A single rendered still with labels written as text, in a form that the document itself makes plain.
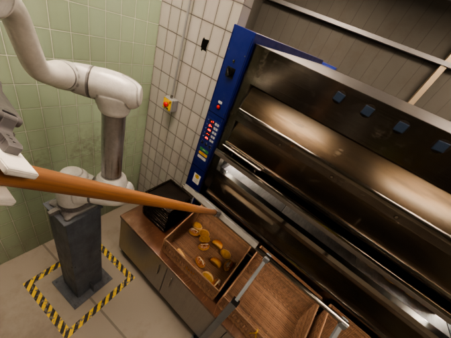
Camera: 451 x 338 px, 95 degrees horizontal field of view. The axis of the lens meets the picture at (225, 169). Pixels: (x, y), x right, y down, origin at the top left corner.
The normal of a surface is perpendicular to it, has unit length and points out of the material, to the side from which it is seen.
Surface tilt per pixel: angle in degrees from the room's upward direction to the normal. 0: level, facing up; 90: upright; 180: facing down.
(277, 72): 90
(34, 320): 0
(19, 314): 0
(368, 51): 90
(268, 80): 90
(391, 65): 90
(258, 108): 70
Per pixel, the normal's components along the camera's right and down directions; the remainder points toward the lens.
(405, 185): -0.41, 0.04
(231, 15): -0.56, 0.32
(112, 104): 0.15, 0.68
